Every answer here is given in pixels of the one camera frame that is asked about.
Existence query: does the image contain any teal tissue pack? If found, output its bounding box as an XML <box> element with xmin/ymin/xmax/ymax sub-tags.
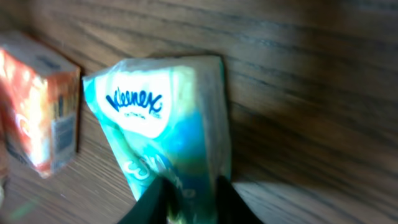
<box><xmin>83</xmin><ymin>55</ymin><xmax>231</xmax><ymax>223</ymax></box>

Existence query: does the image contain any orange tissue pack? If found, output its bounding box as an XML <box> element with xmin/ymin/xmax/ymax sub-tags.
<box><xmin>1</xmin><ymin>31</ymin><xmax>81</xmax><ymax>179</ymax></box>

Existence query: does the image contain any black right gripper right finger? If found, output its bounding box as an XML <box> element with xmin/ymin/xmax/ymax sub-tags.
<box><xmin>215</xmin><ymin>176</ymin><xmax>263</xmax><ymax>224</ymax></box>

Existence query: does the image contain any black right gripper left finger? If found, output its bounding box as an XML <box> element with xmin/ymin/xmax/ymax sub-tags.
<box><xmin>117</xmin><ymin>177</ymin><xmax>180</xmax><ymax>224</ymax></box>

